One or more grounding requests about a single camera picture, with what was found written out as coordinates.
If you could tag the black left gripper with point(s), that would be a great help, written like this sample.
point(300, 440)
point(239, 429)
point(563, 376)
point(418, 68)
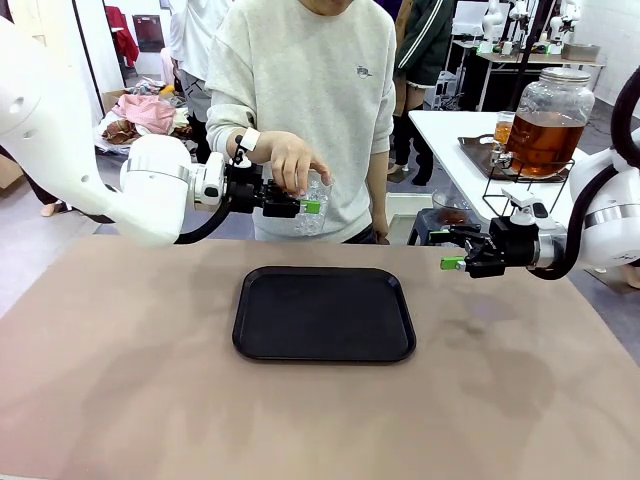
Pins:
point(245, 192)

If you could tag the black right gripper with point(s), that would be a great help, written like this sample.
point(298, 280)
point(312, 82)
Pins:
point(515, 247)

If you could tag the short clear iced cup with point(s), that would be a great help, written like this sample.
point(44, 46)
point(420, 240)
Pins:
point(315, 220)

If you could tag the person's left forearm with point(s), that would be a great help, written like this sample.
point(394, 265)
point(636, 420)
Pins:
point(378, 190)

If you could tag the person's right forearm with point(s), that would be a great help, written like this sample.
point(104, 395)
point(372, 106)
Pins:
point(235, 145)

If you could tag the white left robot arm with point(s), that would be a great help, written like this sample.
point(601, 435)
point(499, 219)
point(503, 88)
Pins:
point(60, 165)

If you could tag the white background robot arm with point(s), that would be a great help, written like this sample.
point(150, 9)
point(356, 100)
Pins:
point(565, 17)
point(492, 20)

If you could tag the person's right hand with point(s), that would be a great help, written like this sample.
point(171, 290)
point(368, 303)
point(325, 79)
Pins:
point(292, 160)

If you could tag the person's left hand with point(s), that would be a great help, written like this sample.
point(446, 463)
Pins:
point(382, 237)

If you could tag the black stool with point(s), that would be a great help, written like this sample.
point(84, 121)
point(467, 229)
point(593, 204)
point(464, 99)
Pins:
point(425, 232)

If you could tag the clear glass bowl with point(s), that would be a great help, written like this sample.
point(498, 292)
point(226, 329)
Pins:
point(452, 207)

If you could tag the white wristband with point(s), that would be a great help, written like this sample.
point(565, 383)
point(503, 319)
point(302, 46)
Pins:
point(251, 139)

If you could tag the dark metal tray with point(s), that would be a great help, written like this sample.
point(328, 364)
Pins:
point(475, 150)

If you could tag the white side table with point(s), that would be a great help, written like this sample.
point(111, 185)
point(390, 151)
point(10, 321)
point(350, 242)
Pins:
point(450, 135)

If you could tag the person in grey sweatshirt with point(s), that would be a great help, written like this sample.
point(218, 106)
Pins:
point(300, 75)

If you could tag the black plastic serving tray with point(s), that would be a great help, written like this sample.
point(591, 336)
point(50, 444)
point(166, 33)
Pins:
point(325, 320)

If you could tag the glass tea dispenser jar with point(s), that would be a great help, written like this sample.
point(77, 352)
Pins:
point(550, 125)

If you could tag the pile of colourful clothes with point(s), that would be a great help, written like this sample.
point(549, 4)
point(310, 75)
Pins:
point(145, 117)

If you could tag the bystander in white shirt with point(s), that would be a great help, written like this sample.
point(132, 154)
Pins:
point(187, 50)

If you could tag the background work table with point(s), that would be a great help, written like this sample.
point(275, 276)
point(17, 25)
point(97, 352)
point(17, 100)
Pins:
point(500, 59)

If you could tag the bystander in dark jacket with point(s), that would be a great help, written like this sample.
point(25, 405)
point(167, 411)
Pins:
point(425, 40)

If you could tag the black vertical pole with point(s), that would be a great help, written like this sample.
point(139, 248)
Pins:
point(530, 50)

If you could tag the black box appliance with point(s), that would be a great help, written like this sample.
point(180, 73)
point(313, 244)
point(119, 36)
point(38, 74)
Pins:
point(148, 32)

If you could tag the red hanging garment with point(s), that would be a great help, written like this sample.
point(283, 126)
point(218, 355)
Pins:
point(122, 37)

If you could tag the grey metal bin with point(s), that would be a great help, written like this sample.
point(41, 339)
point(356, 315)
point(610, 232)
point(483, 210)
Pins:
point(580, 52)

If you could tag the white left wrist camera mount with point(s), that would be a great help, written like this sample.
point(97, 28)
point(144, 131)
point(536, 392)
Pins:
point(210, 182)

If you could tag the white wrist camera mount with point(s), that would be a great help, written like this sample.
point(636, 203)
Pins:
point(530, 207)
point(210, 182)

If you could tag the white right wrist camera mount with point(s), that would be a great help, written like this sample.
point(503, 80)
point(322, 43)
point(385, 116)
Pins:
point(530, 207)

